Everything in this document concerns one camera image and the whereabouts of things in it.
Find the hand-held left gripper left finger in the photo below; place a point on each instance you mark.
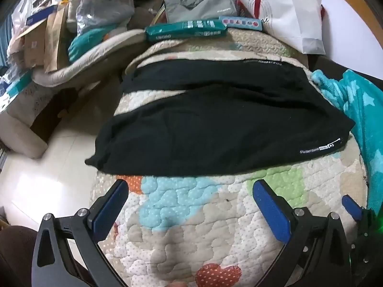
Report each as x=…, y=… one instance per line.
x=110, y=209

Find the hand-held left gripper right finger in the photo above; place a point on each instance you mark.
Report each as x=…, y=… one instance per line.
x=270, y=212

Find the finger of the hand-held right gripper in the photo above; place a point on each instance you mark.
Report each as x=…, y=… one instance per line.
x=351, y=207

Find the black pants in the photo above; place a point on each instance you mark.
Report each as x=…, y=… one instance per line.
x=209, y=125

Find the patchwork quilted blanket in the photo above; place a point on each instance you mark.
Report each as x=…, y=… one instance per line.
x=209, y=230

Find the person's brown trouser leg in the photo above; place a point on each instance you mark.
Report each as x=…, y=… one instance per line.
x=15, y=251

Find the teal star fleece blanket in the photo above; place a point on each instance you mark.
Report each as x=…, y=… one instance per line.
x=359, y=101

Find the beige sofa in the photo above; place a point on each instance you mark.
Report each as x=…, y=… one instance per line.
x=21, y=125

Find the beige padded cushion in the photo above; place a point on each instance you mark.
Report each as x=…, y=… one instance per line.
x=89, y=62

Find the teal cloth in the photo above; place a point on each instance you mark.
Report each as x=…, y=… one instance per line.
x=86, y=43

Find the brown paper bag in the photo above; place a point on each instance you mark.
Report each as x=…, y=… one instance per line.
x=56, y=41

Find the cardboard box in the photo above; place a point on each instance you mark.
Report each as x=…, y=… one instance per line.
x=33, y=46

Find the light blue flat box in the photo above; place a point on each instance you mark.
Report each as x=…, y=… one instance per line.
x=242, y=23

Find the teal paper ream packet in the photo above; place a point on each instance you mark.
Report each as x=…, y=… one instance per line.
x=182, y=31

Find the white paper bag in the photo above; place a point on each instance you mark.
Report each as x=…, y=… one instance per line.
x=287, y=15

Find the clear plastic bag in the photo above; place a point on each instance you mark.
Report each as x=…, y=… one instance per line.
x=101, y=9

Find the blue and white box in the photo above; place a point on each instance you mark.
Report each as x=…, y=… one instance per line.
x=40, y=13

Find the grey laptop bag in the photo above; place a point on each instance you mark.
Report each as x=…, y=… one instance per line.
x=203, y=6

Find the wooden chair frame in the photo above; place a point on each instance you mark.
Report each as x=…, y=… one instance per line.
x=3, y=216

